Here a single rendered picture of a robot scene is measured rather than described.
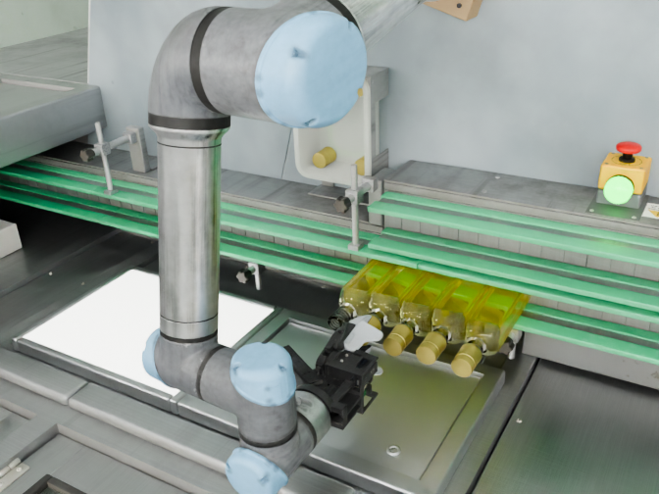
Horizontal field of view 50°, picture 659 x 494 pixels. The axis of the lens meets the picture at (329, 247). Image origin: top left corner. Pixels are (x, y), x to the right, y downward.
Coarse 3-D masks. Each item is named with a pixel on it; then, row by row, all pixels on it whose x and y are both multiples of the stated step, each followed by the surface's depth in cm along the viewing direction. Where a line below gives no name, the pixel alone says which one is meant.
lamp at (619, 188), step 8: (616, 176) 116; (624, 176) 116; (608, 184) 116; (616, 184) 115; (624, 184) 114; (632, 184) 115; (608, 192) 116; (616, 192) 115; (624, 192) 115; (632, 192) 115; (608, 200) 117; (616, 200) 116; (624, 200) 115
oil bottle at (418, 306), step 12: (432, 276) 126; (444, 276) 126; (420, 288) 123; (432, 288) 122; (444, 288) 122; (408, 300) 119; (420, 300) 119; (432, 300) 119; (408, 312) 117; (420, 312) 117; (420, 324) 117; (420, 336) 118
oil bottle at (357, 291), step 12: (372, 264) 132; (384, 264) 131; (360, 276) 127; (372, 276) 127; (384, 276) 128; (348, 288) 124; (360, 288) 124; (372, 288) 124; (348, 300) 122; (360, 300) 122; (360, 312) 122
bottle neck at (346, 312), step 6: (342, 306) 122; (348, 306) 122; (336, 312) 120; (342, 312) 120; (348, 312) 121; (354, 312) 122; (330, 318) 119; (336, 318) 118; (342, 318) 119; (348, 318) 120; (330, 324) 120; (336, 324) 121; (342, 324) 119
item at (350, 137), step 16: (368, 96) 132; (352, 112) 144; (368, 112) 134; (304, 128) 145; (320, 128) 149; (336, 128) 147; (352, 128) 145; (368, 128) 135; (304, 144) 147; (320, 144) 151; (336, 144) 149; (352, 144) 147; (368, 144) 137; (304, 160) 148; (336, 160) 151; (352, 160) 149; (368, 160) 138; (320, 176) 146; (336, 176) 144
